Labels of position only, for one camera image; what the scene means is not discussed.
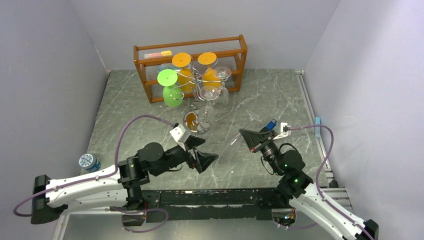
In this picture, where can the chrome wine glass rack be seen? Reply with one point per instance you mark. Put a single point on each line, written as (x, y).
(191, 118)

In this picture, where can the green plastic wine glass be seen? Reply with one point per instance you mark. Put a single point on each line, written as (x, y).
(172, 94)

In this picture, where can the orange plastic cup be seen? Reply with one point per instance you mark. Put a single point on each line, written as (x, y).
(182, 60)

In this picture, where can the clear wine glass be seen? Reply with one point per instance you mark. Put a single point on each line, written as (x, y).
(222, 73)

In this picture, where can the blue packaged item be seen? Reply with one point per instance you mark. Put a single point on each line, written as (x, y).
(164, 66)

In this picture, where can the light blue pen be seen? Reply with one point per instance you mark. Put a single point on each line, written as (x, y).
(317, 129)

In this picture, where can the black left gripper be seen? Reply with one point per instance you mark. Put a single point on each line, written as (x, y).
(203, 160)

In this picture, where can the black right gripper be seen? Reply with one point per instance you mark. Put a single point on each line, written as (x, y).
(260, 142)

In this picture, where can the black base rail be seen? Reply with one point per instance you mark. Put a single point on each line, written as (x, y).
(157, 206)

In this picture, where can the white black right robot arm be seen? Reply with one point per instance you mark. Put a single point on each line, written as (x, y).
(301, 192)

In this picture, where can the wooden shelf rack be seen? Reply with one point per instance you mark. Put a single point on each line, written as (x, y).
(231, 52)

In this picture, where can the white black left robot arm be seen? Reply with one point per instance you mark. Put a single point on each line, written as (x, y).
(117, 185)

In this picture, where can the blue white patterned can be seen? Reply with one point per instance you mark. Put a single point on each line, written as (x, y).
(89, 163)

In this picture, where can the yellow plastic wine glass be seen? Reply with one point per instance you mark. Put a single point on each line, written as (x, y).
(209, 78)

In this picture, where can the pink yellow marker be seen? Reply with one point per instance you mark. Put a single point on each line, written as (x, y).
(160, 54)

